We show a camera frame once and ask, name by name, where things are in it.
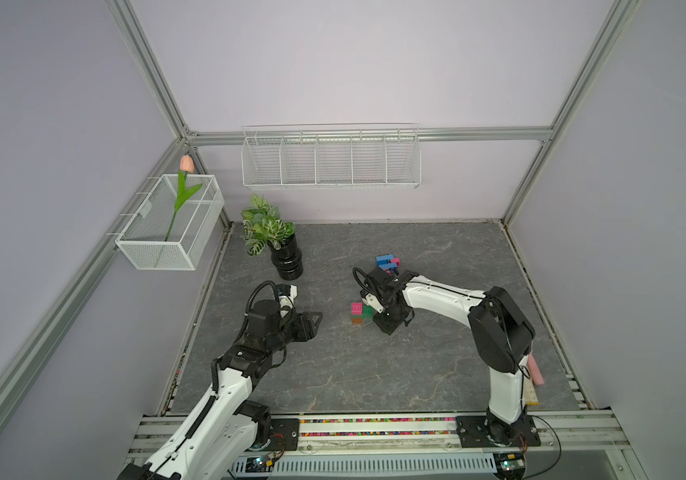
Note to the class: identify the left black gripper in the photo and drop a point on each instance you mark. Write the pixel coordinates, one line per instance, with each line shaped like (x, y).
(302, 322)

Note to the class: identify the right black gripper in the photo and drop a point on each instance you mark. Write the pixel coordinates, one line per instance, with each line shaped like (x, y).
(382, 325)

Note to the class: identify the blue long lego brick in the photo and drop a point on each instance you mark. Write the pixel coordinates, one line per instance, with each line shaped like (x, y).
(384, 262)

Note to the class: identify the green long lego brick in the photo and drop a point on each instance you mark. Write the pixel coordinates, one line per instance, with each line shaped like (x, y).
(367, 311)

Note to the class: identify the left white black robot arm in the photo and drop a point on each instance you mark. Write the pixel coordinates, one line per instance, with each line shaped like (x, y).
(226, 422)

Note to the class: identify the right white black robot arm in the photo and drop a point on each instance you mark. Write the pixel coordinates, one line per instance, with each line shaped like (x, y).
(501, 332)

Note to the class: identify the green potted plant black pot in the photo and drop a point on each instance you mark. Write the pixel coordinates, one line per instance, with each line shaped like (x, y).
(265, 230)

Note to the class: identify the white mesh side basket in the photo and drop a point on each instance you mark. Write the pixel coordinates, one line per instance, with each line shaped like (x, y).
(141, 235)

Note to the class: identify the pink artificial tulip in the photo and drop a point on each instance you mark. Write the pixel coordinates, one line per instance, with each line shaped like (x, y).
(184, 193)

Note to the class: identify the purple pink brush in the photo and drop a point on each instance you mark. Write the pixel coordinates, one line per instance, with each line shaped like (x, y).
(534, 371)

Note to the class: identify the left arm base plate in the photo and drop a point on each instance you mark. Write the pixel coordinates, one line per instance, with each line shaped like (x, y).
(278, 434)

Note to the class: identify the white wire wall basket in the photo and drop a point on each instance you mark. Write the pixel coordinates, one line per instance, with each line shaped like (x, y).
(315, 156)

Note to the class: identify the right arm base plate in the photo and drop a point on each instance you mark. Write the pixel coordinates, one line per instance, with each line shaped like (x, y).
(477, 431)

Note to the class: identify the aluminium front rail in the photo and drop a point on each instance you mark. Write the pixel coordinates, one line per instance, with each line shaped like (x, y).
(389, 445)

